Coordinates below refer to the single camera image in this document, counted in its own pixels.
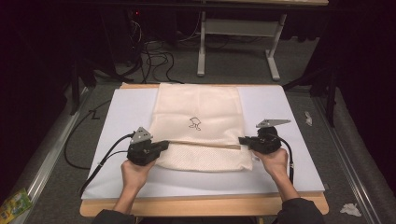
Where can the person's left hand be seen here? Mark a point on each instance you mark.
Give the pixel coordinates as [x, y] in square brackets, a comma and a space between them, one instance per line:
[135, 175]

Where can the person's right hand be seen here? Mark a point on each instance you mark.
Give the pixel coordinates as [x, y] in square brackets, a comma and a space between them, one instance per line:
[275, 163]

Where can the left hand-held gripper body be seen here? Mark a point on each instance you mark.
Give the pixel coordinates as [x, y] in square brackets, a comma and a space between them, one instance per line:
[141, 152]

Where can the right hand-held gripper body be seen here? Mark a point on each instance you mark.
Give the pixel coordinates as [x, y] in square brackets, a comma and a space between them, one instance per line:
[267, 143]

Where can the white desk frame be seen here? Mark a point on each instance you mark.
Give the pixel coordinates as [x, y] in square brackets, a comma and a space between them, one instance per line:
[239, 27]

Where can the cream mesh laundry bag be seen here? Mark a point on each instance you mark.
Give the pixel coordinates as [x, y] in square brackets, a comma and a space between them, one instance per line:
[196, 105]

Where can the white table mat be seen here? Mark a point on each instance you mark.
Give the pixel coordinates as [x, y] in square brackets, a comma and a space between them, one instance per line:
[124, 112]

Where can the green printed packet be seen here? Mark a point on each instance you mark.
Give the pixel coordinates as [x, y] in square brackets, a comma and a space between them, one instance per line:
[14, 207]

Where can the black metal stand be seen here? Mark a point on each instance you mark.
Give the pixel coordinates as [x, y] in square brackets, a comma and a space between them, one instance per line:
[332, 99]
[74, 90]

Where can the crumpled white paper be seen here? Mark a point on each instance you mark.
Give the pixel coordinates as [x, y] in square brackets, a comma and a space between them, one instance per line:
[350, 210]

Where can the metal floor rail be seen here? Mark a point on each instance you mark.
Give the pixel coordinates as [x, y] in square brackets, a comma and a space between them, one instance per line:
[345, 161]
[49, 158]

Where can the small white paper scrap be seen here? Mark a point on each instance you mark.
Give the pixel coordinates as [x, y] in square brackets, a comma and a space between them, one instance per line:
[308, 118]

